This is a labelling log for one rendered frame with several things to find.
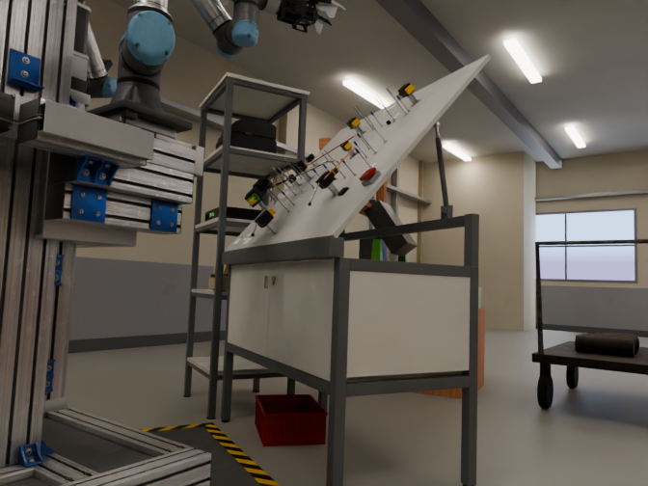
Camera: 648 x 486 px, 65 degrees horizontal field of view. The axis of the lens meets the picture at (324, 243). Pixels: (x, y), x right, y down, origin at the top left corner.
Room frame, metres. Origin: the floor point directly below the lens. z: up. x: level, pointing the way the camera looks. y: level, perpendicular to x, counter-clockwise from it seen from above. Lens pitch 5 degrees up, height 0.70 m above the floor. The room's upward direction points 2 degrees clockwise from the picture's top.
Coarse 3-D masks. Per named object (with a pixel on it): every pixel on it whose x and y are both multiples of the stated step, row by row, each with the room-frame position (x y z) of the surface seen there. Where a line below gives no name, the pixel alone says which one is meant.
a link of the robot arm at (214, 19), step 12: (192, 0) 1.45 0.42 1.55; (204, 0) 1.45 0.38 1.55; (216, 0) 1.46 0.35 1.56; (204, 12) 1.46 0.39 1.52; (216, 12) 1.46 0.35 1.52; (216, 24) 1.47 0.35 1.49; (228, 24) 1.48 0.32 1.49; (216, 36) 1.50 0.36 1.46; (228, 48) 1.50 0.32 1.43; (240, 48) 1.50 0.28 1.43
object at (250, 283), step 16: (240, 272) 2.48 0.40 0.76; (256, 272) 2.28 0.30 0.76; (240, 288) 2.47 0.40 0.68; (256, 288) 2.27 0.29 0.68; (240, 304) 2.46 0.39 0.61; (256, 304) 2.26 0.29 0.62; (240, 320) 2.45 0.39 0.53; (256, 320) 2.25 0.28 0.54; (240, 336) 2.44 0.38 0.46; (256, 336) 2.24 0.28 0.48; (256, 352) 2.23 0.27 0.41
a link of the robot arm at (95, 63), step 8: (88, 32) 1.80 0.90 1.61; (88, 40) 1.81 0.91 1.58; (88, 48) 1.82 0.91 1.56; (96, 48) 1.85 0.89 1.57; (88, 56) 1.84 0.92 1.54; (96, 56) 1.86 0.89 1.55; (88, 64) 1.86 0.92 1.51; (96, 64) 1.87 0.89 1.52; (88, 72) 1.88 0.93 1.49; (96, 72) 1.88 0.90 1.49; (104, 72) 1.91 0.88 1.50; (88, 80) 1.93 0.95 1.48; (96, 80) 1.90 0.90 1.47; (104, 80) 1.91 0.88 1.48; (112, 80) 1.93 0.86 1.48; (88, 88) 1.93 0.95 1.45; (96, 88) 1.92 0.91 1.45; (104, 88) 1.92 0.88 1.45; (112, 88) 1.93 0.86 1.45; (96, 96) 1.95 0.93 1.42; (104, 96) 1.95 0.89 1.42; (112, 96) 1.95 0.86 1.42
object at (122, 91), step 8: (120, 80) 1.36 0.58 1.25; (128, 80) 1.35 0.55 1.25; (136, 80) 1.35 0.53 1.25; (144, 80) 1.36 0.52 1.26; (120, 88) 1.35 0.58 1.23; (128, 88) 1.34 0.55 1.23; (136, 88) 1.35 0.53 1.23; (144, 88) 1.36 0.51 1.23; (152, 88) 1.38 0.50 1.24; (120, 96) 1.34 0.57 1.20; (128, 96) 1.34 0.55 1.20; (136, 96) 1.34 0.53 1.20; (144, 96) 1.35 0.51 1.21; (152, 96) 1.37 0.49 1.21; (144, 104) 1.34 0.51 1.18; (152, 104) 1.36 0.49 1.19; (160, 104) 1.40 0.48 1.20
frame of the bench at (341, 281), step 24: (336, 264) 1.63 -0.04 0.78; (360, 264) 1.65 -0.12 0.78; (384, 264) 1.69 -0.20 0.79; (408, 264) 1.74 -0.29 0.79; (432, 264) 1.79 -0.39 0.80; (336, 288) 1.63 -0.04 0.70; (336, 312) 1.62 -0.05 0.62; (336, 336) 1.62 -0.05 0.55; (264, 360) 2.15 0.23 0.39; (336, 360) 1.61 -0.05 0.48; (312, 384) 1.75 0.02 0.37; (336, 384) 1.61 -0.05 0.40; (360, 384) 1.65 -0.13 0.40; (384, 384) 1.70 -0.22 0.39; (408, 384) 1.74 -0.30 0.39; (432, 384) 1.79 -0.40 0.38; (456, 384) 1.84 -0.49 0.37; (336, 408) 1.61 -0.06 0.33; (336, 432) 1.61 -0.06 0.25; (336, 456) 1.62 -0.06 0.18; (336, 480) 1.62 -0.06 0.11
